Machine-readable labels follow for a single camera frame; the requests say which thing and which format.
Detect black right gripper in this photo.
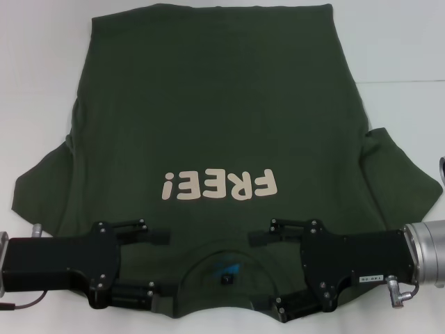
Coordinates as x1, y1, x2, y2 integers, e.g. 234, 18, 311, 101
248, 217, 423, 324

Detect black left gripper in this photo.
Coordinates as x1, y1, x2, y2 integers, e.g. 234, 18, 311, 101
2, 218, 182, 311

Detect dark green FREE T-shirt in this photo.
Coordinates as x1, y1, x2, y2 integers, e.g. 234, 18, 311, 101
10, 2, 444, 323

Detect right gripper cable with plug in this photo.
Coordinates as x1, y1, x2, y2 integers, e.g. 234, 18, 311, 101
385, 273, 422, 310

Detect gripper cable with plug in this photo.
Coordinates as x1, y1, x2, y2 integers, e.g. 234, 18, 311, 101
385, 273, 422, 310
0, 290, 47, 311

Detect left gripper cable with plug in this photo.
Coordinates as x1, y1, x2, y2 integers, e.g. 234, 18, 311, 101
0, 290, 47, 311

